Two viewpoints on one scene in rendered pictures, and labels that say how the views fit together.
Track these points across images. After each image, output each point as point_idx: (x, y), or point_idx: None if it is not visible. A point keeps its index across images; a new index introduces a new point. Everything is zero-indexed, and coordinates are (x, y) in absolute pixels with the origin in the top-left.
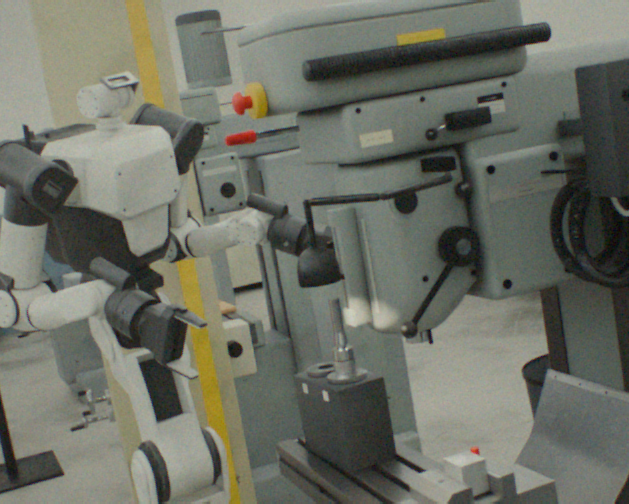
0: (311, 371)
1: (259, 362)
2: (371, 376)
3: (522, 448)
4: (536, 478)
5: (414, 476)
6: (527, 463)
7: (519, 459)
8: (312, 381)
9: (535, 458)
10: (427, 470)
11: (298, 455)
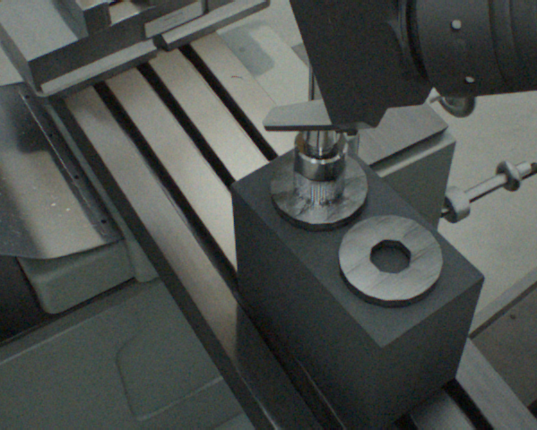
0: (421, 231)
1: None
2: (259, 190)
3: None
4: (11, 14)
5: (201, 197)
6: None
7: (8, 249)
8: (410, 206)
9: None
10: (177, 215)
11: (467, 352)
